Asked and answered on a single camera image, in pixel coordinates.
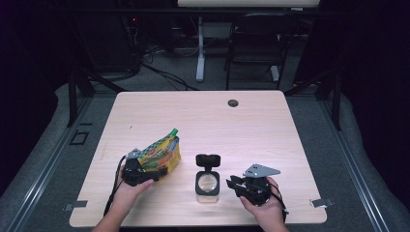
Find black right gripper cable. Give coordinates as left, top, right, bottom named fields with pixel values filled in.
left=266, top=184, right=290, bottom=223

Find black metal stand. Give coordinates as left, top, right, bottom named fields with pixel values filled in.
left=283, top=69, right=342, bottom=131
left=66, top=69, right=127, bottom=128

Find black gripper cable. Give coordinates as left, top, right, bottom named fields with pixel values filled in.
left=103, top=155, right=128, bottom=217
left=266, top=184, right=290, bottom=223

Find black floor cables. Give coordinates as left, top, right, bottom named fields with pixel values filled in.
left=141, top=62, right=199, bottom=92

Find person's right hand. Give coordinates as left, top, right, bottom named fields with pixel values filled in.
left=240, top=176, right=287, bottom=226

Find yellow green snack pouch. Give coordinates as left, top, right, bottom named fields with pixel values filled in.
left=136, top=128, right=182, bottom=185

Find person's left hand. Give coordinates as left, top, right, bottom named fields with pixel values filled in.
left=110, top=166, right=155, bottom=211

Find black folding chair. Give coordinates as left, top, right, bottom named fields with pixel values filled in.
left=224, top=13, right=301, bottom=91

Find clear jar with black lid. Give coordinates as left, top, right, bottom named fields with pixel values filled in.
left=194, top=154, right=222, bottom=204

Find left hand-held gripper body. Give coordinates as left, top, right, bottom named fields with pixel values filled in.
left=120, top=148, right=154, bottom=188

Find aluminium floor rail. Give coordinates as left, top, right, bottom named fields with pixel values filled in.
left=318, top=96, right=391, bottom=232
left=3, top=96, right=95, bottom=232

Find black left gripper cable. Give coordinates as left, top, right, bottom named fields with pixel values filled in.
left=103, top=155, right=128, bottom=217

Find white desk leg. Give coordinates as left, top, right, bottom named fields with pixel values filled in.
left=195, top=15, right=206, bottom=83

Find white desk top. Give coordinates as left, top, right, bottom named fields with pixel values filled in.
left=177, top=0, right=321, bottom=8

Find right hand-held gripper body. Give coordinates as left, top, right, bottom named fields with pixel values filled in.
left=237, top=163, right=281, bottom=207

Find grey tape strip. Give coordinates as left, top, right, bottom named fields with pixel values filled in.
left=63, top=200, right=89, bottom=212
left=308, top=197, right=335, bottom=208

